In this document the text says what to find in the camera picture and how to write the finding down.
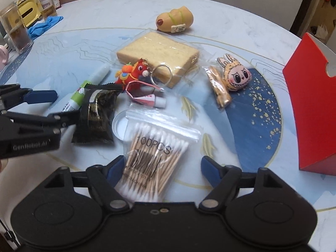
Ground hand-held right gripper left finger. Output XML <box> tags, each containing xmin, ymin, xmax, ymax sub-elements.
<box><xmin>43</xmin><ymin>155</ymin><xmax>132</xmax><ymax>210</ymax></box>

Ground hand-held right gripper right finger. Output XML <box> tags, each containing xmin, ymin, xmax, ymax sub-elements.
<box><xmin>198</xmin><ymin>155</ymin><xmax>290</xmax><ymax>210</ymax></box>

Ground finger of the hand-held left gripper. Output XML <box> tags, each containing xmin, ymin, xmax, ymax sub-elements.
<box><xmin>0</xmin><ymin>83</ymin><xmax>58</xmax><ymax>111</ymax></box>
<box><xmin>5</xmin><ymin>110</ymin><xmax>80</xmax><ymax>134</ymax></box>

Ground black snack packet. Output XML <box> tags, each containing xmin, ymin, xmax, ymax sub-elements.
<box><xmin>71</xmin><ymin>83</ymin><xmax>124</xmax><ymax>146</ymax></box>

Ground cotton swab bag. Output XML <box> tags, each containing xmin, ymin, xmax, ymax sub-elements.
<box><xmin>115</xmin><ymin>105</ymin><xmax>202</xmax><ymax>202</ymax></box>

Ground white round jar lid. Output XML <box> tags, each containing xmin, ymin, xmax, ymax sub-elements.
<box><xmin>112</xmin><ymin>110</ymin><xmax>137</xmax><ymax>140</ymax></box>

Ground green and white tube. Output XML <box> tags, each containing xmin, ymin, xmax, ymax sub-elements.
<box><xmin>54</xmin><ymin>63</ymin><xmax>110</xmax><ymax>113</ymax></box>

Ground gold snack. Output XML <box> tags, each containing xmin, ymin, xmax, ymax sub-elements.
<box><xmin>205</xmin><ymin>66</ymin><xmax>233</xmax><ymax>109</ymax></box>

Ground white cardboard box red rim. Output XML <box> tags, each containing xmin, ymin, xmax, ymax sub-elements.
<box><xmin>282</xmin><ymin>33</ymin><xmax>336</xmax><ymax>176</ymax></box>

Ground pink mug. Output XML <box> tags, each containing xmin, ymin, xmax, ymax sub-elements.
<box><xmin>0</xmin><ymin>45</ymin><xmax>9</xmax><ymax>69</ymax></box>

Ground clear jar with brown contents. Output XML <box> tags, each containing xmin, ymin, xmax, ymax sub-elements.
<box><xmin>0</xmin><ymin>1</ymin><xmax>34</xmax><ymax>53</ymax></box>

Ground blue cloth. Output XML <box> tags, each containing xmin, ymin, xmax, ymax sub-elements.
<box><xmin>28</xmin><ymin>16</ymin><xmax>64</xmax><ymax>40</ymax></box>

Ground small pink tube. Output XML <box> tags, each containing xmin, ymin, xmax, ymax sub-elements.
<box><xmin>134</xmin><ymin>94</ymin><xmax>167</xmax><ymax>109</ymax></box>

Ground small brown packet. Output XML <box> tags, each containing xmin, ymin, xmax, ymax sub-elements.
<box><xmin>41</xmin><ymin>5</ymin><xmax>58</xmax><ymax>19</ymax></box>

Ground pink hair clip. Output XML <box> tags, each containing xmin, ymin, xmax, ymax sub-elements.
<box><xmin>125</xmin><ymin>81</ymin><xmax>165</xmax><ymax>101</ymax></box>

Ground yellow tissue box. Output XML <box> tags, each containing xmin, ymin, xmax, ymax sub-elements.
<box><xmin>17</xmin><ymin>0</ymin><xmax>44</xmax><ymax>28</ymax></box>

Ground beige rabbit-eared plush charm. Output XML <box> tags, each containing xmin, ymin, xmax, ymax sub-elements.
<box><xmin>217</xmin><ymin>54</ymin><xmax>253</xmax><ymax>92</ymax></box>

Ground sponge cake in clear bag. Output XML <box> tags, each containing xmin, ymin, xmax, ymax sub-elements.
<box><xmin>115</xmin><ymin>29</ymin><xmax>208</xmax><ymax>90</ymax></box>

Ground tan squishy bread toy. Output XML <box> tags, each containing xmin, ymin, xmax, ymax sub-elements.
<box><xmin>155</xmin><ymin>7</ymin><xmax>194</xmax><ymax>34</ymax></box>

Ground red parrot keychain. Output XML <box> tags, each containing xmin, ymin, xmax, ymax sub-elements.
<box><xmin>115</xmin><ymin>58</ymin><xmax>176</xmax><ymax>91</ymax></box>

